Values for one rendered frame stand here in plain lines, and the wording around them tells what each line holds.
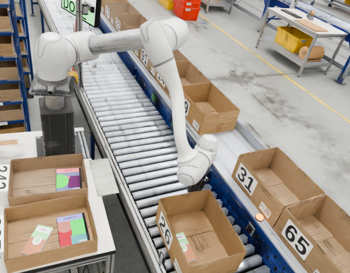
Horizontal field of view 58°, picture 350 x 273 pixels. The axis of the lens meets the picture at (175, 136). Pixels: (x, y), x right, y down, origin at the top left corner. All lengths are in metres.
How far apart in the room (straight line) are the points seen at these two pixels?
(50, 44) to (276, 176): 1.46
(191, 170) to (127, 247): 1.32
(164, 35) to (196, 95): 1.13
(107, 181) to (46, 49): 0.79
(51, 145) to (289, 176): 1.41
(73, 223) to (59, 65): 0.80
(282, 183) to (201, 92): 0.94
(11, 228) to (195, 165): 0.93
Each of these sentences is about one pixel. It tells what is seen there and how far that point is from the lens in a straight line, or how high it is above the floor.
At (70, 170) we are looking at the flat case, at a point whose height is 0.78.
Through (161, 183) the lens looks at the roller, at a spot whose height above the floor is 0.74.
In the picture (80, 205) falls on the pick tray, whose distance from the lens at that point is 1.78.
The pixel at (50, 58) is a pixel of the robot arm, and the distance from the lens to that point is 1.74.
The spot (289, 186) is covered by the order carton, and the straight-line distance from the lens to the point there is 2.01.
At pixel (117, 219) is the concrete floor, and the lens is 2.70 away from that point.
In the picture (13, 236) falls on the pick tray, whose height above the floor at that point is 0.76.
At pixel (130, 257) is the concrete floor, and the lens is 2.51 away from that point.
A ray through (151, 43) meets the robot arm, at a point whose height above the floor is 1.63.
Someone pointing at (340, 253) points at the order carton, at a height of 0.88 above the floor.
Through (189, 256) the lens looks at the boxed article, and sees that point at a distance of 1.65.
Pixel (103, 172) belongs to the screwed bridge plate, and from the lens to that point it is 1.98.
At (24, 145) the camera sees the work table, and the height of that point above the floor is 0.75.
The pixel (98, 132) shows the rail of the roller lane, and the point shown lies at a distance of 2.28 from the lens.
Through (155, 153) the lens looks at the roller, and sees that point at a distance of 2.16.
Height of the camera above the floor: 2.13
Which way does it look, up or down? 36 degrees down
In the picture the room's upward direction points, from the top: 12 degrees clockwise
